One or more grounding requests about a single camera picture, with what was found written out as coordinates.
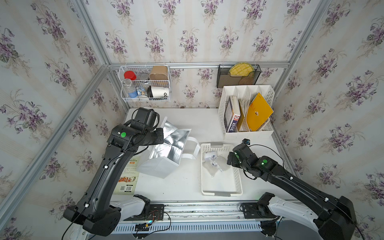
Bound clear ice pack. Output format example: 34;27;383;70
202;151;230;178

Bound white insulated delivery bag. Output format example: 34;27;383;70
137;117;201;179

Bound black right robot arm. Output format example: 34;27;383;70
227;139;358;240

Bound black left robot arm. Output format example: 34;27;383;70
64;108;164;237

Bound beige papers in organizer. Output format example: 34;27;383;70
238;88;251;132

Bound white black cylinder can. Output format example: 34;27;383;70
148;86;170;99

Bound white perforated plastic tray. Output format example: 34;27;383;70
201;143;243;197

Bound clear plastic bottle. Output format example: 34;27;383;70
122;79;138;99

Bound purple white book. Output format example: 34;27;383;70
224;96;241;133

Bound white plastic file organizer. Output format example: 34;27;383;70
218;85;275;141

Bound yellow folder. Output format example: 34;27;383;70
246;93;274;132

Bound green printed booklet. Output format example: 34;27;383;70
114;156;140;195

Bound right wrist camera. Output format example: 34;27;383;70
242;139;251;146

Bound white wire wall basket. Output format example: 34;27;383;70
118;64;172;103

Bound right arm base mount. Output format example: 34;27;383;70
239;193;280;220

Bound black mesh wall holder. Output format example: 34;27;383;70
216;65;261;89

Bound aluminium rail frame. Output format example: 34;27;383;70
77;199;334;225

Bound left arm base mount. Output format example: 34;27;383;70
121;195;165;221

